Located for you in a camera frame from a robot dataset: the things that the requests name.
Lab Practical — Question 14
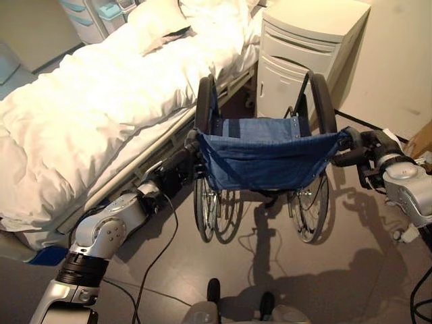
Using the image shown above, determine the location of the cabinet with blue drawers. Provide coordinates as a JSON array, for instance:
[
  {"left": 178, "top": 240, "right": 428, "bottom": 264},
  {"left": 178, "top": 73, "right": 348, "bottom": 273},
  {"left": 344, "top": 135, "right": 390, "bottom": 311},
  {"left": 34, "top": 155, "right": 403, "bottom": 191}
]
[{"left": 57, "top": 0, "right": 114, "bottom": 45}]

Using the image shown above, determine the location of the robot right leg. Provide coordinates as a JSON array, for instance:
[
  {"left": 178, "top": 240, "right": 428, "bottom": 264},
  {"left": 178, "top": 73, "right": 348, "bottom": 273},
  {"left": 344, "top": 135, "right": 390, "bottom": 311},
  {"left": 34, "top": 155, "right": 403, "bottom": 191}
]
[{"left": 259, "top": 291, "right": 312, "bottom": 324}]

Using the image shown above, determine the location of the blue floor mat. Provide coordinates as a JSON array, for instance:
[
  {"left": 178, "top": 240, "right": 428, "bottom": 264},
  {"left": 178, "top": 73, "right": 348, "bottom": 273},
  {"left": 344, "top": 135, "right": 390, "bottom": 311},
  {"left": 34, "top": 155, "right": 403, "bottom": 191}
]
[{"left": 26, "top": 247, "right": 72, "bottom": 268}]

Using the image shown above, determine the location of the robot left leg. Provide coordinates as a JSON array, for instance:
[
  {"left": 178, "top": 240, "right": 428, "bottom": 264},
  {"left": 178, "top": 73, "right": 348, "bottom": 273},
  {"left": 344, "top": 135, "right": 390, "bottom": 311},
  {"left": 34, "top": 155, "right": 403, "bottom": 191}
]
[{"left": 182, "top": 277, "right": 224, "bottom": 324}]

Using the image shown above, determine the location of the cardboard box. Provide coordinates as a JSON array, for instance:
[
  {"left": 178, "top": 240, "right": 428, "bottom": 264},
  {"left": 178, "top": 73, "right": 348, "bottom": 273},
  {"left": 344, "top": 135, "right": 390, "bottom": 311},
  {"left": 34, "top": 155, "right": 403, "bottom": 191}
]
[{"left": 404, "top": 120, "right": 432, "bottom": 160}]

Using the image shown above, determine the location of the blue seat wheelchair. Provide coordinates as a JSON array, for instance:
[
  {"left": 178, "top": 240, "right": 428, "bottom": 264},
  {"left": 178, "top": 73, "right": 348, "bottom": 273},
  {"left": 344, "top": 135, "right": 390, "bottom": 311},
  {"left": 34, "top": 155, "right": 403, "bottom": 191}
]
[{"left": 184, "top": 71, "right": 359, "bottom": 244}]

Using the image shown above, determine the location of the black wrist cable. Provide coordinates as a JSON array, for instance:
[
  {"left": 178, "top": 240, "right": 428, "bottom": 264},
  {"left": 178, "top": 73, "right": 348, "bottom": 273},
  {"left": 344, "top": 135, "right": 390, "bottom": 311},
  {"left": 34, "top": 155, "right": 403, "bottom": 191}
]
[{"left": 131, "top": 191, "right": 179, "bottom": 324}]

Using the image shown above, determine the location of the hospital bed frame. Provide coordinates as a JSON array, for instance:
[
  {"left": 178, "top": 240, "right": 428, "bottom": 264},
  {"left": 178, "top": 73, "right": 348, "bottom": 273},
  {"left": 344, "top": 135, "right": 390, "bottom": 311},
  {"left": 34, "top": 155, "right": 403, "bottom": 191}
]
[{"left": 0, "top": 63, "right": 258, "bottom": 261}]

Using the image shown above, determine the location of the white pillow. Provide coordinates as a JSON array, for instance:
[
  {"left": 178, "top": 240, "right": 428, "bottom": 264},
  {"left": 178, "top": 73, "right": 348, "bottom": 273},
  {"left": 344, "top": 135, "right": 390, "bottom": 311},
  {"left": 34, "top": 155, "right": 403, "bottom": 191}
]
[{"left": 127, "top": 0, "right": 194, "bottom": 57}]

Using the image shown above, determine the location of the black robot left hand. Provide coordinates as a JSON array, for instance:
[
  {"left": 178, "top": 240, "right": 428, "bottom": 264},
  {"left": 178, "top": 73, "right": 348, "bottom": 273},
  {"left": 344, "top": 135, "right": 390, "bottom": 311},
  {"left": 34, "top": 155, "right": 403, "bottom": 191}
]
[{"left": 144, "top": 129, "right": 204, "bottom": 200}]

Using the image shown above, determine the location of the white bedside cabinet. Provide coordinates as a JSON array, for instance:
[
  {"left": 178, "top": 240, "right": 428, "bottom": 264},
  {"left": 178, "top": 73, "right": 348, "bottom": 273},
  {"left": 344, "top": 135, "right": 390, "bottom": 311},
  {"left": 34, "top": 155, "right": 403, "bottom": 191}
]
[{"left": 254, "top": 0, "right": 372, "bottom": 126}]

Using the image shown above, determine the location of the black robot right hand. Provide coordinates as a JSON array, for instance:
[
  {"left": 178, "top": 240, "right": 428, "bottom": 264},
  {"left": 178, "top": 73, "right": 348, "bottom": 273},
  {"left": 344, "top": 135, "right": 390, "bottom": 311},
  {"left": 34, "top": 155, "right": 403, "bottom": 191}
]
[{"left": 331, "top": 126, "right": 406, "bottom": 190}]

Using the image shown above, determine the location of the white cable connector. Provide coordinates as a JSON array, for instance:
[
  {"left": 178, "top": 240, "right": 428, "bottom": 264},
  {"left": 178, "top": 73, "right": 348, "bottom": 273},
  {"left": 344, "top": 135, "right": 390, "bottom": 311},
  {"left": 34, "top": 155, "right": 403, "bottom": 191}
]
[{"left": 391, "top": 225, "right": 420, "bottom": 243}]

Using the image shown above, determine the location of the black looped cable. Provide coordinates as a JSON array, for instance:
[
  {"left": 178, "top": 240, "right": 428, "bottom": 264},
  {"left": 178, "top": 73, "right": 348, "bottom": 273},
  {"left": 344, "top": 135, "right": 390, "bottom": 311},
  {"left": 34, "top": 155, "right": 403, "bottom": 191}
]
[{"left": 409, "top": 266, "right": 432, "bottom": 324}]

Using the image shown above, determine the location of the beige cabinet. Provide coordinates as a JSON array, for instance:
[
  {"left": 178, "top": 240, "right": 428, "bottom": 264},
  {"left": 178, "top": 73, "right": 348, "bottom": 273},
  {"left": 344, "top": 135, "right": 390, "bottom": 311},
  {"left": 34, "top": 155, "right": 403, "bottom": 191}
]
[{"left": 0, "top": 0, "right": 84, "bottom": 74}]

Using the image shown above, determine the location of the white duvet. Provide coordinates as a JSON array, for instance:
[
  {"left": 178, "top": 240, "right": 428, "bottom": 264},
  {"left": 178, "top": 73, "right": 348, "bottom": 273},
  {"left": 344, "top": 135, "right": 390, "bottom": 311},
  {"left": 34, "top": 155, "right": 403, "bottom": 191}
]
[{"left": 0, "top": 0, "right": 265, "bottom": 232}]

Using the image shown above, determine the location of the light blue plastic bin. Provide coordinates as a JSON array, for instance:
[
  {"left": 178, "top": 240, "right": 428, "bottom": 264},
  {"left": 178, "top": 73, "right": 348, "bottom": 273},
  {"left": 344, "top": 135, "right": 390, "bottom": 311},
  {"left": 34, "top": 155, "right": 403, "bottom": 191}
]
[{"left": 97, "top": 2, "right": 123, "bottom": 22}]

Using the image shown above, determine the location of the robot leg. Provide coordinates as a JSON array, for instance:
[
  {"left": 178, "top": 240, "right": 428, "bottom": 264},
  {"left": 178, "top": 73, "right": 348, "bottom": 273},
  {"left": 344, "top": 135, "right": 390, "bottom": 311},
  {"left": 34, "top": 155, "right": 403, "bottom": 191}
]
[
  {"left": 182, "top": 277, "right": 224, "bottom": 324},
  {"left": 259, "top": 291, "right": 312, "bottom": 324}
]

